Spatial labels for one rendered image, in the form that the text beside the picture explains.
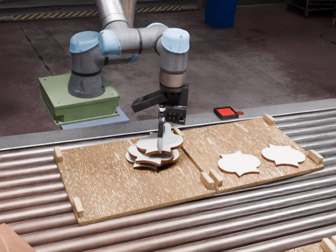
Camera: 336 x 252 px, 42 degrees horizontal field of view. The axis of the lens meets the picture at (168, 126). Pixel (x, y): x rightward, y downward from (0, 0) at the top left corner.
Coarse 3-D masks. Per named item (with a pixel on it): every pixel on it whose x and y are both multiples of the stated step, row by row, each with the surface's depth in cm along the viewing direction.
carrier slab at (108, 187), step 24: (96, 144) 145; (120, 144) 146; (72, 168) 132; (96, 168) 133; (120, 168) 134; (168, 168) 136; (192, 168) 137; (72, 192) 123; (96, 192) 123; (120, 192) 124; (144, 192) 125; (168, 192) 126; (192, 192) 127; (96, 216) 115; (120, 216) 118
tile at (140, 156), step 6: (132, 144) 139; (132, 150) 136; (138, 150) 136; (132, 156) 134; (138, 156) 133; (144, 156) 133; (150, 156) 133; (156, 156) 134; (162, 156) 134; (168, 156) 134; (138, 162) 132; (144, 162) 132; (150, 162) 132; (156, 162) 131; (162, 162) 133
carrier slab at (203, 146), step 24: (264, 120) 169; (192, 144) 150; (216, 144) 151; (240, 144) 152; (264, 144) 154; (288, 144) 155; (216, 168) 138; (264, 168) 140; (288, 168) 142; (312, 168) 143
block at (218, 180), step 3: (210, 171) 132; (213, 171) 132; (210, 174) 132; (213, 174) 131; (216, 174) 131; (210, 177) 133; (213, 177) 131; (216, 177) 130; (219, 177) 130; (213, 180) 131; (216, 180) 130; (219, 180) 129; (222, 180) 129; (216, 183) 130; (219, 183) 129
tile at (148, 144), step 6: (150, 132) 140; (144, 138) 138; (150, 138) 137; (156, 138) 137; (180, 138) 135; (138, 144) 135; (144, 144) 134; (150, 144) 134; (156, 144) 133; (162, 144) 133; (168, 144) 133; (174, 144) 132; (180, 144) 132; (144, 150) 133; (150, 150) 131; (156, 150) 131; (162, 150) 130; (168, 150) 130
